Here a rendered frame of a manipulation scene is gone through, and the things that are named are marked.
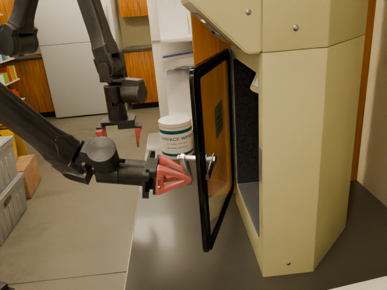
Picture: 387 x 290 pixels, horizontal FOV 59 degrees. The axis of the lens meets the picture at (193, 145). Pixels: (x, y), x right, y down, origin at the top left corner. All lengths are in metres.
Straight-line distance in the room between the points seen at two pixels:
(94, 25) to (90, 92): 4.69
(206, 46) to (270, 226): 0.50
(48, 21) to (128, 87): 4.75
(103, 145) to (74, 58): 5.01
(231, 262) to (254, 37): 0.50
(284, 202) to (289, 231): 0.07
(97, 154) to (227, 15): 0.35
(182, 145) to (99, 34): 0.54
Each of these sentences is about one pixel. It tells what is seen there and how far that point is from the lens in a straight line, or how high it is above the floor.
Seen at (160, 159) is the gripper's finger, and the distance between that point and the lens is 0.76.
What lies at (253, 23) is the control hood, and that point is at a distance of 0.59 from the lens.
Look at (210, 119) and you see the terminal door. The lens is 0.72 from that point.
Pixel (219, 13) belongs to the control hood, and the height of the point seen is 1.48.
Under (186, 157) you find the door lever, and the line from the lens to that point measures 0.71.
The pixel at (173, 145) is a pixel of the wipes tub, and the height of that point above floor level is 1.00.
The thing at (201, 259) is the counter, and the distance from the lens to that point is 0.85.
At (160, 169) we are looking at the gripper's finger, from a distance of 0.72.
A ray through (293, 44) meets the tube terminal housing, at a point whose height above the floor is 1.42.
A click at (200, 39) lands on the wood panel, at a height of 1.41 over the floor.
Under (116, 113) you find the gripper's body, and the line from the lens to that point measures 1.06.
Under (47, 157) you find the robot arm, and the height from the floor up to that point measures 1.23.
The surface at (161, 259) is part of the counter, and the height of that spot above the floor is 0.94.
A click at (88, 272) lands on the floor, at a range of 2.40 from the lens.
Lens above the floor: 1.49
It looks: 22 degrees down
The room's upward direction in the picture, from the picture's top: 5 degrees counter-clockwise
